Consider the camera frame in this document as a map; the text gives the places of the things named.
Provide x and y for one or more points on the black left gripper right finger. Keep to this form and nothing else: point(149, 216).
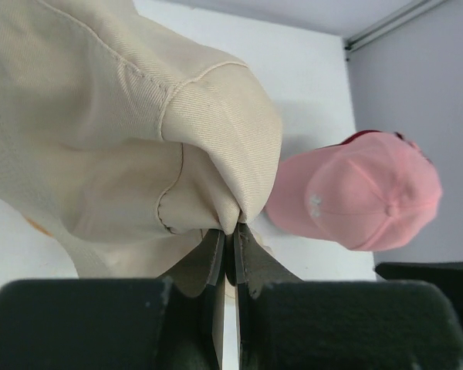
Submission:
point(258, 279)

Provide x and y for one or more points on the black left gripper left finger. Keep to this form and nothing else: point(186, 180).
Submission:
point(192, 332)

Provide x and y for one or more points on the right aluminium frame post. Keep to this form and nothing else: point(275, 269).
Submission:
point(390, 23)

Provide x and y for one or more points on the pink cap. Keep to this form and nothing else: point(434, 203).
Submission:
point(375, 191)

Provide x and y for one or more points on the beige bucket hat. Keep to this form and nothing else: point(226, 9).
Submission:
point(120, 137)

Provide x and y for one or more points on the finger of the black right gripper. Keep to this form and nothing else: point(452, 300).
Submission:
point(448, 277)

